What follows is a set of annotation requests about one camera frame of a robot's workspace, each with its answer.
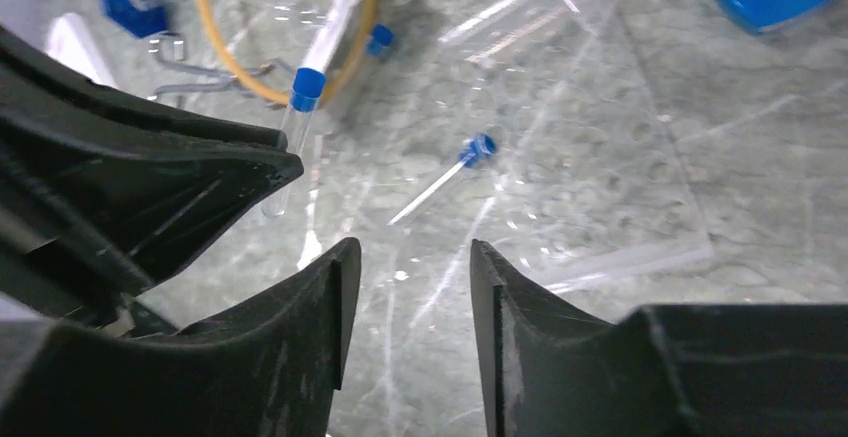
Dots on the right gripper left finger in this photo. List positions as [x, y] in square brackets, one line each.
[268, 366]

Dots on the yellow rubber tube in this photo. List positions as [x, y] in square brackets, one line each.
[261, 43]

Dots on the clear test tube rack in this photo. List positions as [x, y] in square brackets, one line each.
[588, 186]

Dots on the metal crucible tongs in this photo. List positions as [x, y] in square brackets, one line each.
[169, 50]

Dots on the blue hexagonal cap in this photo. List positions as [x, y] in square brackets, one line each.
[141, 18]

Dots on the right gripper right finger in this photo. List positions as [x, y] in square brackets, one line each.
[550, 369]

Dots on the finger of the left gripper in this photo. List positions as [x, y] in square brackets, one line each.
[105, 195]

